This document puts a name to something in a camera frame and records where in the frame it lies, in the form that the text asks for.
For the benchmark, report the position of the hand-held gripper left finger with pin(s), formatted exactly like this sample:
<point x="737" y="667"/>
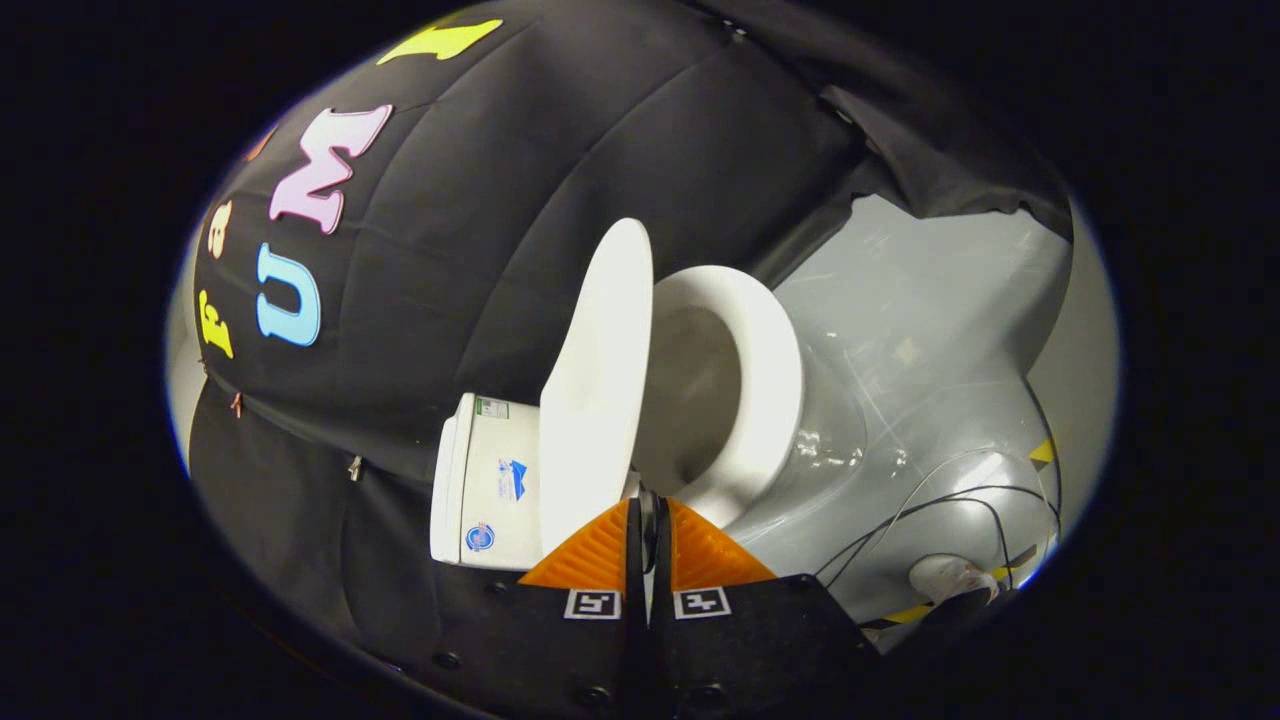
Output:
<point x="560" y="650"/>

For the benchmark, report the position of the black backdrop cloth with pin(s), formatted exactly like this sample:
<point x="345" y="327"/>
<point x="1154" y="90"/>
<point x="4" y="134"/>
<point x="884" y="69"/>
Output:
<point x="520" y="200"/>

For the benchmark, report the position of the white toilet bowl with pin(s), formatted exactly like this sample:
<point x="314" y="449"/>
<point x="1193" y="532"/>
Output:
<point x="830" y="430"/>

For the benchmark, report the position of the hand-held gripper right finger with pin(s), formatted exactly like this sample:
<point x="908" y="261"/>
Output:
<point x="740" y="640"/>

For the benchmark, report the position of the white shoe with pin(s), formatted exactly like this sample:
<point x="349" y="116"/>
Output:
<point x="945" y="577"/>

